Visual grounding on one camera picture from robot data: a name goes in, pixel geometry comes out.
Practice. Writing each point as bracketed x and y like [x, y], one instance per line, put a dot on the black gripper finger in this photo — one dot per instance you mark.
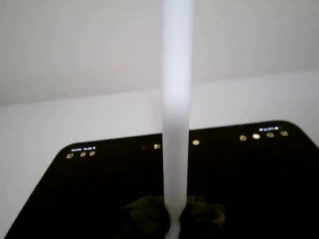
[202, 214]
[147, 216]

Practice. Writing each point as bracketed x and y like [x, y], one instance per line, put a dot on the white stylus pen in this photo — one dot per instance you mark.
[177, 99]

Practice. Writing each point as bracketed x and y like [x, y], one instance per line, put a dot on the black induction cooktop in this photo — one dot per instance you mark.
[249, 186]

